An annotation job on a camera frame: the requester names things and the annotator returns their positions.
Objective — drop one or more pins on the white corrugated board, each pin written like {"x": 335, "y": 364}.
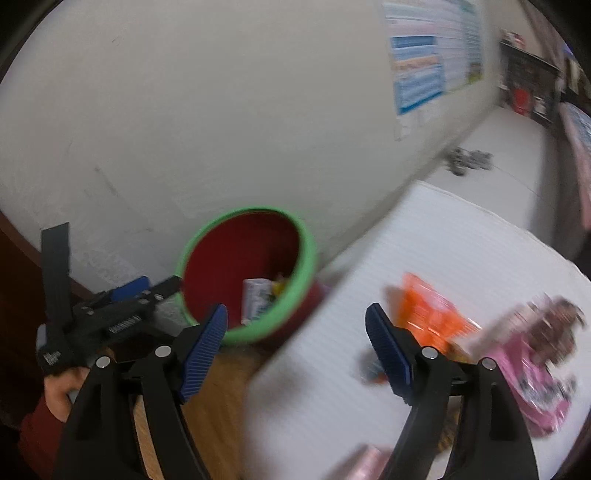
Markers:
{"x": 461, "y": 240}

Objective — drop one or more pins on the bright pink snack packet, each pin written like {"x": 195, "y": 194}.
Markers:
{"x": 531, "y": 369}

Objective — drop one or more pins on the yellow wrapper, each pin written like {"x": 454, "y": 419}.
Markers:
{"x": 280, "y": 284}

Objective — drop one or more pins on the printed bed blanket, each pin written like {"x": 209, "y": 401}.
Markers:
{"x": 579, "y": 134}

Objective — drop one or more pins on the white carton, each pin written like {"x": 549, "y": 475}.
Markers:
{"x": 256, "y": 300}

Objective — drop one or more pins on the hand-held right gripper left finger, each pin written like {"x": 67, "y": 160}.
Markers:
{"x": 205, "y": 355}

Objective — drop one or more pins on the orange snack packet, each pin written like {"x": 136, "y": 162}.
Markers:
{"x": 427, "y": 314}

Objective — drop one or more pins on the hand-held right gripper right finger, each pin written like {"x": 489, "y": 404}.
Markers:
{"x": 388, "y": 353}

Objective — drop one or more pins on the dark shelf unit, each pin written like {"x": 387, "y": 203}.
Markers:
{"x": 531, "y": 69}

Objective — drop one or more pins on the red bin with green rim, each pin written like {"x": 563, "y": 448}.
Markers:
{"x": 231, "y": 258}

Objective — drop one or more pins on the pile of dark things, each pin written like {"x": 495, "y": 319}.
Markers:
{"x": 466, "y": 160}

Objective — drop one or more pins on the person's left hand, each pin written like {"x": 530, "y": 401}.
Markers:
{"x": 60, "y": 390}

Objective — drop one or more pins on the person's left forearm red sleeve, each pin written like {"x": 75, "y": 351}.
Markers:
{"x": 39, "y": 443}

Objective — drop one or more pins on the small red container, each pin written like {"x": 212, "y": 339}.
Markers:
{"x": 521, "y": 101}

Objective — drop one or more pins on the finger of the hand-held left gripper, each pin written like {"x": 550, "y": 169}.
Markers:
{"x": 131, "y": 288}
{"x": 167, "y": 286}

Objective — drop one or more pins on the wall poster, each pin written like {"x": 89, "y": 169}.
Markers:
{"x": 425, "y": 55}

